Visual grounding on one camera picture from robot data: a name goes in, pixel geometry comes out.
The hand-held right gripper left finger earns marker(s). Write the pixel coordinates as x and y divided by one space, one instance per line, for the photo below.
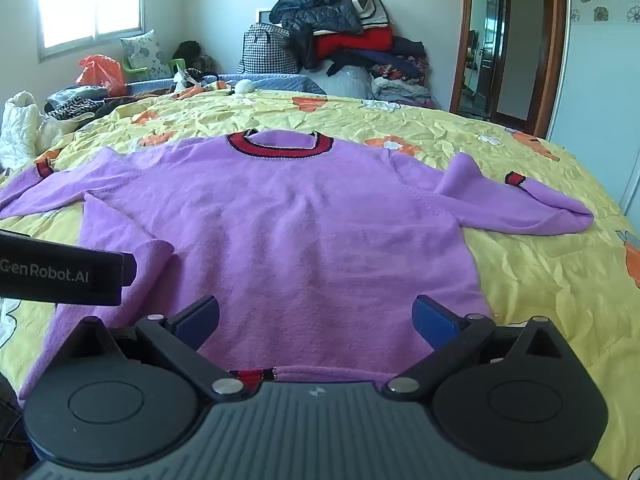
199 319

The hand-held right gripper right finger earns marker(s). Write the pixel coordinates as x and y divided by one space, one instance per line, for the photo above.
433 322

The purple knit sweater red trim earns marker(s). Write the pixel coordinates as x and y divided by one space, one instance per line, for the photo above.
300 235

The pile of folded clothes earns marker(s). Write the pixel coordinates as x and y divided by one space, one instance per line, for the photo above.
400 80

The yellow quilt with orange flowers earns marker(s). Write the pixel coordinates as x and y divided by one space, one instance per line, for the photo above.
525 270

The white quilted cloth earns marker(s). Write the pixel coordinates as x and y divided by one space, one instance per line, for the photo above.
22 120

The zebra print cloth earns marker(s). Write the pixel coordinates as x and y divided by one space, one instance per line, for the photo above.
70 105

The orange plastic bag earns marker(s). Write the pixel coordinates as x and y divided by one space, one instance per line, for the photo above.
100 76

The white round plush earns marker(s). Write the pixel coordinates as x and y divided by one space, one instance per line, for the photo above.
244 87

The floral pillow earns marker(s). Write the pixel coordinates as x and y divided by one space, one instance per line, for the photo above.
147 52

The green plastic chair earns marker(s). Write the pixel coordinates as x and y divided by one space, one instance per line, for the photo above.
176 65

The blue quilted blanket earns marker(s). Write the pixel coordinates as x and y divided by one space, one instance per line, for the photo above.
280 82

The white stuffed plastic bag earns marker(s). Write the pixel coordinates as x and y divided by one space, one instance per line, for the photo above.
350 82

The dark bag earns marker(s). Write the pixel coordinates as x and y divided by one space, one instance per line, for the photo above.
192 55

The houndstooth bag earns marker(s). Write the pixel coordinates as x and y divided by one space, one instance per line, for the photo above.
265 52

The bright window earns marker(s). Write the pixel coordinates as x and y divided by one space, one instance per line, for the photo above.
90 0

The red folded cloth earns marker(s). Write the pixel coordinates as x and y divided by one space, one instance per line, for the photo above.
360 42

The white and black garment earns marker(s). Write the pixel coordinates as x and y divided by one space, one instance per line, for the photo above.
371 10

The dark puffer jacket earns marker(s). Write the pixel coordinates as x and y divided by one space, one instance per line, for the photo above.
325 7

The wooden door frame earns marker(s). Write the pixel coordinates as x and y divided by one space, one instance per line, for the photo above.
550 60

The white picture frame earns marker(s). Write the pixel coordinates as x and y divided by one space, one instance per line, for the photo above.
261 15

